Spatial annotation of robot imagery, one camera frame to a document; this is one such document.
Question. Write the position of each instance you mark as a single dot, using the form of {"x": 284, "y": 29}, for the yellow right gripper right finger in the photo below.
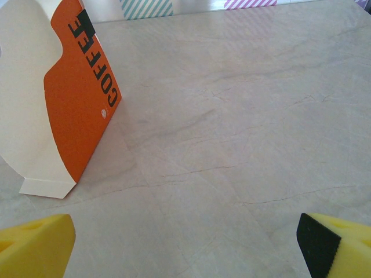
{"x": 347, "y": 252}

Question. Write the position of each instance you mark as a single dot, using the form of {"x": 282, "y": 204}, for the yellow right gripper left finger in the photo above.
{"x": 32, "y": 249}

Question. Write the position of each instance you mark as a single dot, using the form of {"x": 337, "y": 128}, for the orange white coffee filter box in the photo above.
{"x": 75, "y": 101}

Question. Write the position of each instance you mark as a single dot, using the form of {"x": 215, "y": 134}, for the aluminium back rail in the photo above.
{"x": 197, "y": 7}

